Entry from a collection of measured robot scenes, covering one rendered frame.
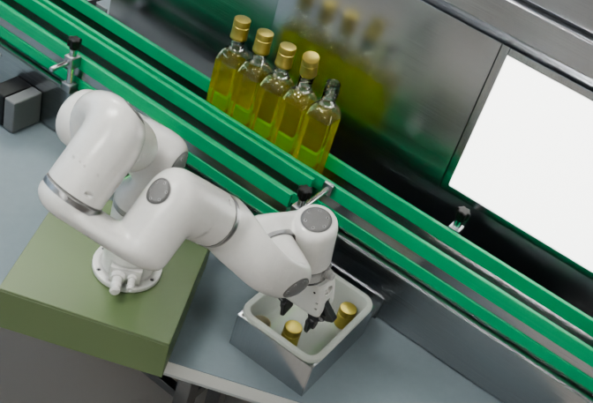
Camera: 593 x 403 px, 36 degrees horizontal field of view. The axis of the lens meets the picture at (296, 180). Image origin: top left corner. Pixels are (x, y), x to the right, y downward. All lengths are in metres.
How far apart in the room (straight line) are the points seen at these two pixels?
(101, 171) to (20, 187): 0.79
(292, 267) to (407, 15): 0.62
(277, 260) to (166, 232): 0.20
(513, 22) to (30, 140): 1.06
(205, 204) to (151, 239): 0.08
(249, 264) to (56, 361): 1.37
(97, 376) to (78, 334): 0.97
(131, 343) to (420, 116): 0.71
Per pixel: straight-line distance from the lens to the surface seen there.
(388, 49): 1.81
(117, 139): 1.18
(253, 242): 1.31
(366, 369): 1.77
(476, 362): 1.80
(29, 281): 1.64
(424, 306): 1.79
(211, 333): 1.73
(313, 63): 1.74
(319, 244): 1.43
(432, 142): 1.83
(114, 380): 2.59
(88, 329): 1.61
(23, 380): 2.57
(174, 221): 1.20
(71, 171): 1.19
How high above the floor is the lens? 2.03
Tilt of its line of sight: 37 degrees down
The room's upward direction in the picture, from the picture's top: 18 degrees clockwise
